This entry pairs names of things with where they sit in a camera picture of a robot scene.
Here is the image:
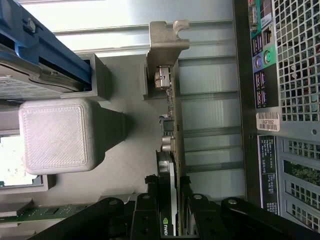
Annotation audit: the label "black text label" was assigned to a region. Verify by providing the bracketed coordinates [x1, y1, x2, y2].
[257, 134, 280, 216]

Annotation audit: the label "green RAM stick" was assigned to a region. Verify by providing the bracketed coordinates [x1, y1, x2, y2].
[0, 204, 95, 223]

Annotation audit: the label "grey plastic parts rack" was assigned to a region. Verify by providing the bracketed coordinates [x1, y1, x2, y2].
[0, 52, 181, 240]

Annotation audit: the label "white barcode label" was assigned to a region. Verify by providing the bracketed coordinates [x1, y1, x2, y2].
[255, 111, 281, 131]

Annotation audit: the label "silver CPU chip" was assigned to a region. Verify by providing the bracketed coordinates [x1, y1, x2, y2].
[0, 136, 43, 187]

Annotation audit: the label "black open PC case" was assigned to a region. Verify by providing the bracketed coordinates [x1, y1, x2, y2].
[232, 0, 320, 232]

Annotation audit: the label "rear port panel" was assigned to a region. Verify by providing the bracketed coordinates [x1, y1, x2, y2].
[249, 0, 279, 110]

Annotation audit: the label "silver hard disk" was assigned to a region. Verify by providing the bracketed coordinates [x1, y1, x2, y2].
[0, 59, 85, 101]

